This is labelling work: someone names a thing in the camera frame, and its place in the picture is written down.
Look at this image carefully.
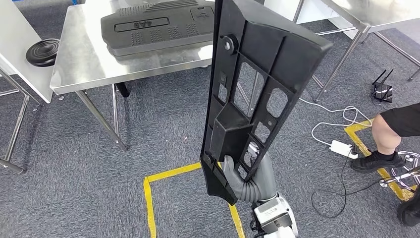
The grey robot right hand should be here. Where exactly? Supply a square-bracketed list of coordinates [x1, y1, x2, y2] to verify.
[222, 143, 278, 202]

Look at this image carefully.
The black plastic frame part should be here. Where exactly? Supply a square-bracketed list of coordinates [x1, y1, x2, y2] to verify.
[200, 0, 334, 206]

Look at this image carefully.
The stainless steel workbench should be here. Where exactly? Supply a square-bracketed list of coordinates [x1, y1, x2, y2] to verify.
[50, 0, 219, 152]

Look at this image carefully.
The yellow floor tape square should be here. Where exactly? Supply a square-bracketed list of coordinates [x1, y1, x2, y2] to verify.
[344, 119, 418, 202]
[143, 162, 246, 238]

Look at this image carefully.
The white power strip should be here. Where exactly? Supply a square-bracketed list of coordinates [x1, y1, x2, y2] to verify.
[329, 140, 359, 160]

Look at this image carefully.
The black cylinder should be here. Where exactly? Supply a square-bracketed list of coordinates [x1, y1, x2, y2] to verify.
[115, 82, 131, 98]

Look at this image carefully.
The large black engine cover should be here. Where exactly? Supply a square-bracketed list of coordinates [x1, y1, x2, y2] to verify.
[101, 0, 215, 57]

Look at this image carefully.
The black router with antennas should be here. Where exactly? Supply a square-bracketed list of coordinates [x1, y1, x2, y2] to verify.
[370, 69, 394, 103]

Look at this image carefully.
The white panel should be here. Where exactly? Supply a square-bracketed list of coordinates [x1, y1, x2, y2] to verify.
[264, 0, 357, 32]

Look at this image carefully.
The person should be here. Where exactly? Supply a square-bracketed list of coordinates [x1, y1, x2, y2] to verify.
[351, 103, 420, 227]

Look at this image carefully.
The black round ribbed disc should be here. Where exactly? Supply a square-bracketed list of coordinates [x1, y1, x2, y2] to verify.
[25, 38, 61, 67]

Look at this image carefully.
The white table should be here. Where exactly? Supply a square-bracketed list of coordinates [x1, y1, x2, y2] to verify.
[0, 0, 55, 174]

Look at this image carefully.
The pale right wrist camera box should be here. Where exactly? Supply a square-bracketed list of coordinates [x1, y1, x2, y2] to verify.
[253, 197, 293, 235]

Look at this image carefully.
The black floor cable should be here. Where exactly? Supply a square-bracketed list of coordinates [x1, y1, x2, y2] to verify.
[311, 154, 384, 219]

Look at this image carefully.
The white power cable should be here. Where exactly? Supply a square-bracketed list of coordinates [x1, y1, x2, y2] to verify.
[298, 98, 374, 147]

